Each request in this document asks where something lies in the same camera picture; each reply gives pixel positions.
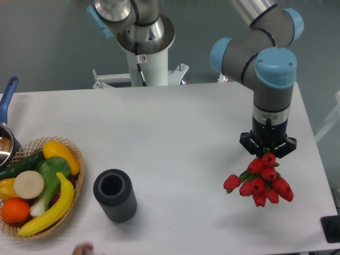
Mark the orange fruit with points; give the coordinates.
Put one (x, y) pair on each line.
(15, 211)

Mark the yellow lemon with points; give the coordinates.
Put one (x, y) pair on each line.
(54, 148)

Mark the red tulip bouquet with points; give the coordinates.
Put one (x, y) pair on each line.
(261, 181)

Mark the dark red fruit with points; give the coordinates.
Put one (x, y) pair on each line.
(73, 180)

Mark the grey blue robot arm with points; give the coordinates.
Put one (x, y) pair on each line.
(261, 61)

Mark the white frame at right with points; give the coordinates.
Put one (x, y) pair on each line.
(330, 120)

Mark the beige round mushroom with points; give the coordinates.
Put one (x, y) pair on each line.
(29, 184)

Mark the yellow bell pepper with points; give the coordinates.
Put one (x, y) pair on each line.
(7, 189)

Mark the woven wicker basket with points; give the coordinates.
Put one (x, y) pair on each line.
(34, 147)

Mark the person fingertip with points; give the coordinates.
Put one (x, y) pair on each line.
(83, 249)

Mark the blue handled steel pot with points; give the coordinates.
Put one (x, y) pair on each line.
(9, 144)

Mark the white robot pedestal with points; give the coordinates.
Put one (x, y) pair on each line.
(146, 49)

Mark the yellow banana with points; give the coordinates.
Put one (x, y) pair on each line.
(54, 213)

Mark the black device at edge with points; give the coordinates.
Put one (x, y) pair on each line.
(330, 226)

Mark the green bok choy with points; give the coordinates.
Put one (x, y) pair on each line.
(48, 169)

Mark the green cucumber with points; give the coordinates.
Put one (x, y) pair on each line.
(28, 163)

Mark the dark grey ribbed vase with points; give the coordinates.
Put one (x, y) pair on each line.
(114, 192)

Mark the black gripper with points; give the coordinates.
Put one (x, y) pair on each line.
(270, 136)

